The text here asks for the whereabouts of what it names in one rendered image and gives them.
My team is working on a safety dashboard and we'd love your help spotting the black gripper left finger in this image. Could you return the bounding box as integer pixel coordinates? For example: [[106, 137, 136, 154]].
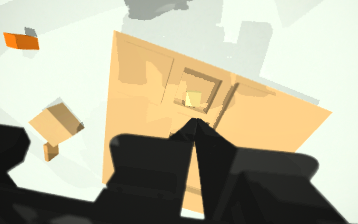
[[109, 117, 197, 216]]

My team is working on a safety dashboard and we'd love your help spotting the pale yellow block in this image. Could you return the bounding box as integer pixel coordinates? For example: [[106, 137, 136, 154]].
[[185, 90, 202, 107]]

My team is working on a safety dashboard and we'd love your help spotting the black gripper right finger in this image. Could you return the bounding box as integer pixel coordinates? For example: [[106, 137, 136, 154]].
[[195, 118, 320, 221]]

